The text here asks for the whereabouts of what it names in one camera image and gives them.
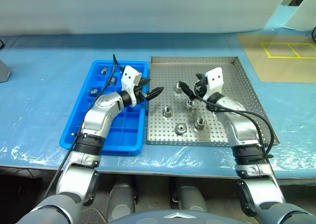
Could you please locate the grey block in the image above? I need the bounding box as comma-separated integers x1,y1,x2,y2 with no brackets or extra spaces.
0,60,12,84

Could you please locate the grey robot chest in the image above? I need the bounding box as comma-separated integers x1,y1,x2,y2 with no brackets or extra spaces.
110,209,247,224

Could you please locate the large white backdrop board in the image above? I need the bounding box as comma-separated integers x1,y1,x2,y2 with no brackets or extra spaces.
0,0,305,36

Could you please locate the grey rounded cylinder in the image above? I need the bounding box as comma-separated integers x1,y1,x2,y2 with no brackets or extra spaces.
106,181,136,222
172,178,209,212

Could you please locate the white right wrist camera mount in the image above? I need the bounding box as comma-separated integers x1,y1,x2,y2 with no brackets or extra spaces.
204,67,224,99

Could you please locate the perforated metal tray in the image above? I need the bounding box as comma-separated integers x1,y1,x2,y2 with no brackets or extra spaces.
146,55,281,148

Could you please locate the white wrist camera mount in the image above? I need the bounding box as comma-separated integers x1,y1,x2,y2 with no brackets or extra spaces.
204,67,224,99
120,65,143,108

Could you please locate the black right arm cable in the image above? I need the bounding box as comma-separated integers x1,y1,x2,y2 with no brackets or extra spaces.
194,84,275,160

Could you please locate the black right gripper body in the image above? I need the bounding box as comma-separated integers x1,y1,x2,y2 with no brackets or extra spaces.
194,77,208,98

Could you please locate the brown table mat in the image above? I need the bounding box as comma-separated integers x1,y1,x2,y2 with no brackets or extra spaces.
237,34,316,83

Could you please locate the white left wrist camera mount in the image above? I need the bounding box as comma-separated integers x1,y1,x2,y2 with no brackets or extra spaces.
120,65,143,108

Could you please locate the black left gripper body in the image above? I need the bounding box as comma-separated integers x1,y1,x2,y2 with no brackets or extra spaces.
135,83,149,103

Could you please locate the small white leaning panel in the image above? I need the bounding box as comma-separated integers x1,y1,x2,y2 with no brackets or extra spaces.
281,0,316,32

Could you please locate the blue plastic compartment tray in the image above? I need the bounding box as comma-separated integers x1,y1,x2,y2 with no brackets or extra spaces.
59,59,151,157

